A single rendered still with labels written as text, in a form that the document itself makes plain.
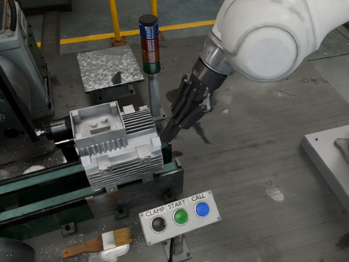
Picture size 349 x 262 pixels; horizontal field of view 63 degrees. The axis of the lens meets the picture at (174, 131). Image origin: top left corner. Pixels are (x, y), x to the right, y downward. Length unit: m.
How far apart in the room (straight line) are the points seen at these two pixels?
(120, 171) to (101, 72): 0.60
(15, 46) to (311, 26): 0.90
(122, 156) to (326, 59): 2.76
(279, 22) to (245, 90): 0.97
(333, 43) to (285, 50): 3.18
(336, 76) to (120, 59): 2.23
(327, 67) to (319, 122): 1.88
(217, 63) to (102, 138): 0.32
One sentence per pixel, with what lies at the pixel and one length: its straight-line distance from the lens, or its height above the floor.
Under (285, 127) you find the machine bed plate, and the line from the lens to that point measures 1.22.
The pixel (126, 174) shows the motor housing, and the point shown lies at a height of 1.02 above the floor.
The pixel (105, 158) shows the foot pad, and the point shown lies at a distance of 0.72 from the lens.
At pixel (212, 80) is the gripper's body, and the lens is 0.61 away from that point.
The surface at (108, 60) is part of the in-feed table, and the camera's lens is 1.31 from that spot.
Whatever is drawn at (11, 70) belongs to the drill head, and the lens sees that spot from 1.02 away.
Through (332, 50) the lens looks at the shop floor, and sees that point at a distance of 3.43.
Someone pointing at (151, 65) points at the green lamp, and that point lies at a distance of 0.99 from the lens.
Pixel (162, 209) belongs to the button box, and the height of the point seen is 1.08.
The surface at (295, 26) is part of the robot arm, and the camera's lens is 0.39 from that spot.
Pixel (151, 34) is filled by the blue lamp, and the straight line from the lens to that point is 0.93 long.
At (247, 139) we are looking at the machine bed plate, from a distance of 1.13.
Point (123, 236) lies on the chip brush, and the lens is 0.91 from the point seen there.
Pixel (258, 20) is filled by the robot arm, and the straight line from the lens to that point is 0.38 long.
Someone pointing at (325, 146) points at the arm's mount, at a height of 0.85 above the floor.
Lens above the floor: 1.65
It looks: 49 degrees down
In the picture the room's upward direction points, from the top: straight up
